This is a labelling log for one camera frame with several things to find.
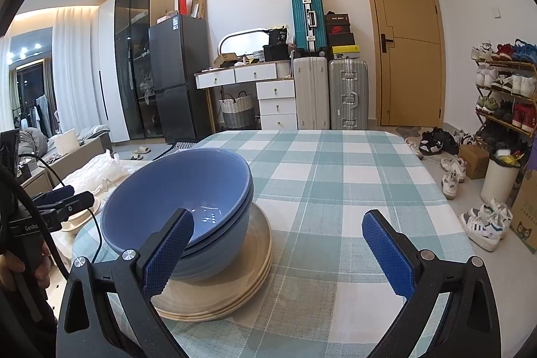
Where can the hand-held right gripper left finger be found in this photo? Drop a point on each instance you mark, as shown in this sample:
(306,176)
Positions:
(168,253)

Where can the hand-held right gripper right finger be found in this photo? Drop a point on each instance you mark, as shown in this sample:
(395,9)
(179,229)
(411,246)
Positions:
(388,253)

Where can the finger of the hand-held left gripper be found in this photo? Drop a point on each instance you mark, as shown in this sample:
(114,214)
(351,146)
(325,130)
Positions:
(58,193)
(79,202)

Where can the light blue bowl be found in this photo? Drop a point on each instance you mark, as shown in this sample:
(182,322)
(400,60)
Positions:
(218,261)

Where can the large beige plate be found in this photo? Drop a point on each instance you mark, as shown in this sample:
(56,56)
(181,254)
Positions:
(201,316)

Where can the small beige plate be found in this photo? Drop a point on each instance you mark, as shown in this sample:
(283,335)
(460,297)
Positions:
(256,240)

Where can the person's left hand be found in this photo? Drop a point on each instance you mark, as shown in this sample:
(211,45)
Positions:
(42,270)

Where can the beige paper bowl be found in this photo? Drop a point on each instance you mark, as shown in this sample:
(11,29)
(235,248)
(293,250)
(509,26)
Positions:
(95,209)

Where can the silver metal phone stand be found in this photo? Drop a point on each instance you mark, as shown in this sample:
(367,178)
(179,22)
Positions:
(107,185)

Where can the clear bubble wrap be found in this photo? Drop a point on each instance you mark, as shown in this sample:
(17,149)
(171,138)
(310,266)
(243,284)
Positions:
(100,173)

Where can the beige sofa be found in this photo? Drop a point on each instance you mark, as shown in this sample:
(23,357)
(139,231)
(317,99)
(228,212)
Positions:
(84,156)

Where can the white flat panel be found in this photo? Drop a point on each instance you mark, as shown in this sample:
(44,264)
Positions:
(67,142)

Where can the beige slippers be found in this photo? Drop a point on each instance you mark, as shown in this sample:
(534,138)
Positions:
(142,152)

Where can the hanging clothes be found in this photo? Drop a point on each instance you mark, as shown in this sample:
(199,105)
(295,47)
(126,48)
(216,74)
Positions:
(40,110)

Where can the blue checked tablecloth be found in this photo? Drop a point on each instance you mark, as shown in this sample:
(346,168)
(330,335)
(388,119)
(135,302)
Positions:
(335,182)

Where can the scattered sneakers group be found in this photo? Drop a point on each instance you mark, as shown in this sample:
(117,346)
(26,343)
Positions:
(478,223)

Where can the person's dark clothing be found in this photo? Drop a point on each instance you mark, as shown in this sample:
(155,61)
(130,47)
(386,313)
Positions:
(21,333)

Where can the black white patterned rug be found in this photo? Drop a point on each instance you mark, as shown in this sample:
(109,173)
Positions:
(180,148)

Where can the brown door mat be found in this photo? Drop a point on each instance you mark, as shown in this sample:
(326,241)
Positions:
(411,130)

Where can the white sheer curtain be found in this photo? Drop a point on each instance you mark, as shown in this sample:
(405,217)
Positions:
(75,68)

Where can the small brown cardboard box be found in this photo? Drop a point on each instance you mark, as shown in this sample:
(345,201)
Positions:
(474,161)

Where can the white trash bin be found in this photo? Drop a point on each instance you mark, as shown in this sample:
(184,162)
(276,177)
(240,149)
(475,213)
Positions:
(499,177)

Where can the green printed cardboard box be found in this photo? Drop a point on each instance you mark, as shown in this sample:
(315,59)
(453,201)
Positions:
(526,215)

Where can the woven grey white basket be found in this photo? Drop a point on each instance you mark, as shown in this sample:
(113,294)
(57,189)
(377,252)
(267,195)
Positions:
(237,110)

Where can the dark glass cabinet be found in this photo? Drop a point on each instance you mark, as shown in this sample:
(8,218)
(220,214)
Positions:
(134,47)

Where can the silver suitcase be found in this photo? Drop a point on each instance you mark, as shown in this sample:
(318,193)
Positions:
(348,93)

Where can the dark grey refrigerator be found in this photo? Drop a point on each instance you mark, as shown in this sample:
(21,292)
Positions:
(176,68)

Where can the purple bag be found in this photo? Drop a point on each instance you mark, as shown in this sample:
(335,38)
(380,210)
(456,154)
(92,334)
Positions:
(532,156)

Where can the white suitcase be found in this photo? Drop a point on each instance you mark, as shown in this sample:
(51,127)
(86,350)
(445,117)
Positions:
(310,93)

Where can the white dressing table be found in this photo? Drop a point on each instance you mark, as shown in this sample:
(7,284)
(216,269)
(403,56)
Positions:
(268,106)

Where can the metal shoe rack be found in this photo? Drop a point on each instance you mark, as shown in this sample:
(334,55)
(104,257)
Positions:
(503,89)

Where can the small open cardboard box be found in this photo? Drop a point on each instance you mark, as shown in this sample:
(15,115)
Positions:
(225,60)

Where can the yellow black box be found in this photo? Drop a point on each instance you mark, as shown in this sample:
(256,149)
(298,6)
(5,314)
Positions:
(346,52)

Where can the shelved shoe collection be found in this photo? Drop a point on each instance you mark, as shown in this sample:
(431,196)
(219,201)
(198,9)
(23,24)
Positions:
(516,85)

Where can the tan wooden door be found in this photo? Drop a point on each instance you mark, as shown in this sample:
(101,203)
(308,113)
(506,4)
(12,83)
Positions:
(402,39)

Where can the white ribbed basket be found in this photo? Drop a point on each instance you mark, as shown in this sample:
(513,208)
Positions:
(259,57)

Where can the red box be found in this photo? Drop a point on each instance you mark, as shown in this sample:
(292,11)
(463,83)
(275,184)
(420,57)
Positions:
(183,3)

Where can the oval vanity mirror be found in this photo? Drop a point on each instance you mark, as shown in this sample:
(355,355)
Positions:
(243,41)

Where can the tall open cardboard box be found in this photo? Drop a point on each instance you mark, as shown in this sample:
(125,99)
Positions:
(199,5)

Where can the black shoe box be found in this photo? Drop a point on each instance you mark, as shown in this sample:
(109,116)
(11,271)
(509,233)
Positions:
(337,19)

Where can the teal suitcase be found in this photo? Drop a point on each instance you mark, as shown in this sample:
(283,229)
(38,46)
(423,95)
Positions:
(308,26)

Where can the black printed paper bag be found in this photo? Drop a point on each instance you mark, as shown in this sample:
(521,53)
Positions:
(277,37)

